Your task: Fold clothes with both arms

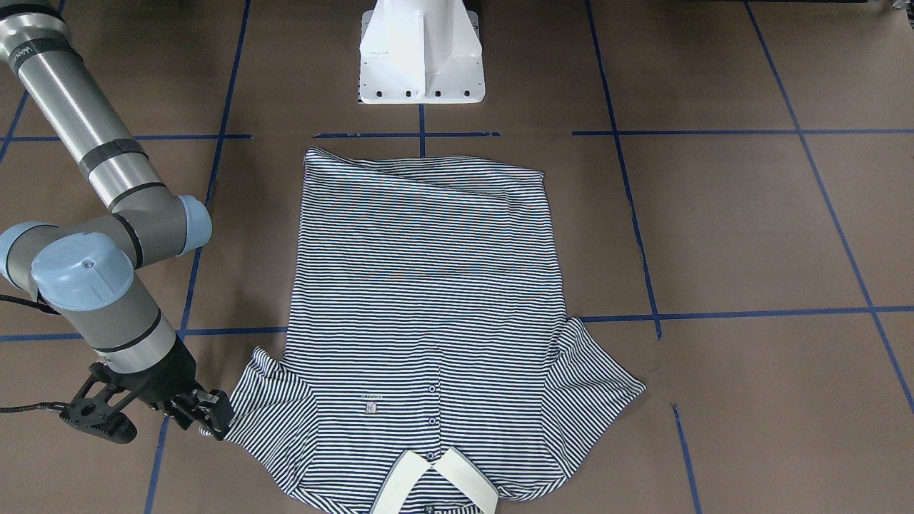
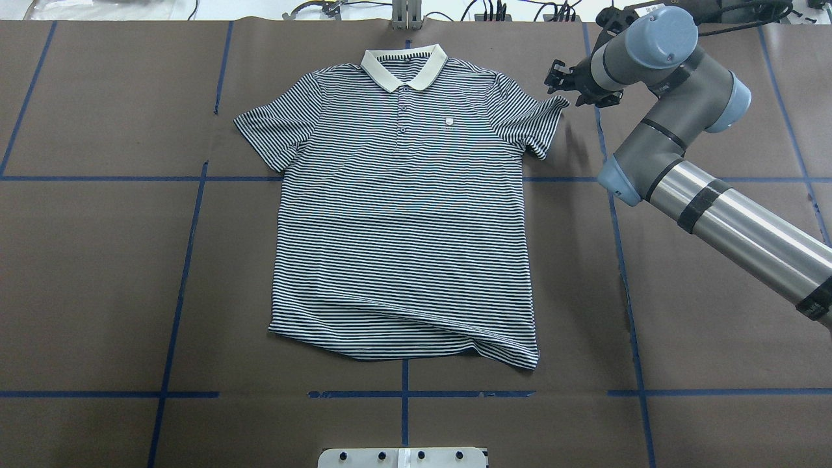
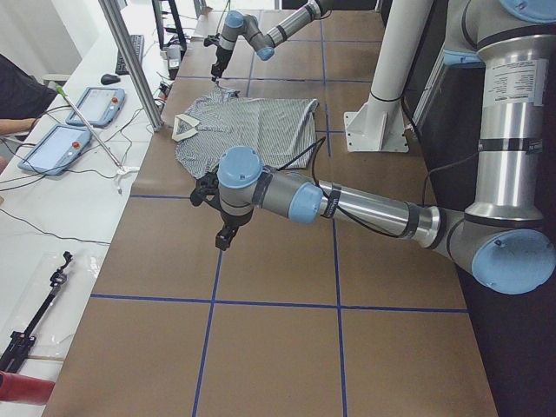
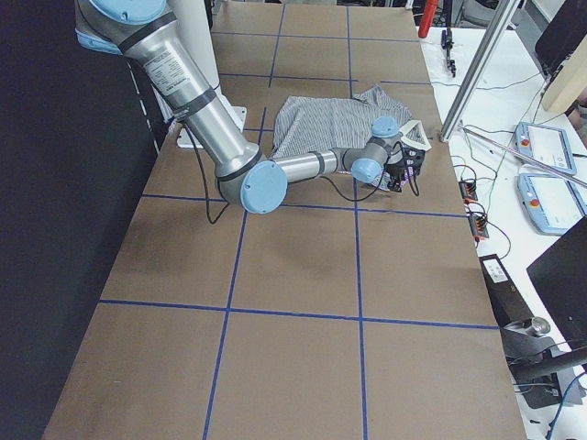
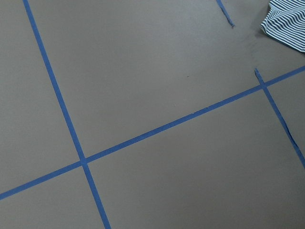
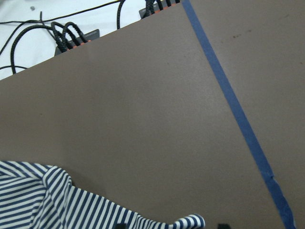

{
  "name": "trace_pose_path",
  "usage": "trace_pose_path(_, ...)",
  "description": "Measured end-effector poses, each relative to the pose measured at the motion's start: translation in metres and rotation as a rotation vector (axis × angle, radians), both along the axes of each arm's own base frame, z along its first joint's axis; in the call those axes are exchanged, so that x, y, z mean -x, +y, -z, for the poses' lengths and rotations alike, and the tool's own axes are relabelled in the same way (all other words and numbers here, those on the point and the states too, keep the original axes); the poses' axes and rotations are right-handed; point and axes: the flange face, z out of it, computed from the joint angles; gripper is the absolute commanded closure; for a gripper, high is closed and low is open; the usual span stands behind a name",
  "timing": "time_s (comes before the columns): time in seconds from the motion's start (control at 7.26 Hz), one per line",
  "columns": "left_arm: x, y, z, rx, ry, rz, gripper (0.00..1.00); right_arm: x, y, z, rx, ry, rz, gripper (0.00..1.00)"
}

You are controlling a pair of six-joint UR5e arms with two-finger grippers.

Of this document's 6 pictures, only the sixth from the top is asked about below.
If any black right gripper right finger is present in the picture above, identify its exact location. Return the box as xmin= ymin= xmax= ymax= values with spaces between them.
xmin=218 ymin=223 xmax=229 ymax=229

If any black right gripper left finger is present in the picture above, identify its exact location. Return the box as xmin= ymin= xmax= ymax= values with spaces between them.
xmin=116 ymin=223 xmax=127 ymax=229

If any navy white striped polo shirt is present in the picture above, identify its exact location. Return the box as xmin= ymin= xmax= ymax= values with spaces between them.
xmin=0 ymin=161 xmax=205 ymax=229

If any blue tape grid line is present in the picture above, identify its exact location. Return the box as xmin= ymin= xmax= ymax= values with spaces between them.
xmin=182 ymin=0 xmax=296 ymax=229

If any black hub with orange plugs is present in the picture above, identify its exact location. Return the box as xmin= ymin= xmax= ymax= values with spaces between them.
xmin=54 ymin=29 xmax=100 ymax=56

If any black braided cable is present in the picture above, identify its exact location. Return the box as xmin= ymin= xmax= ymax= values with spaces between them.
xmin=0 ymin=20 xmax=55 ymax=75

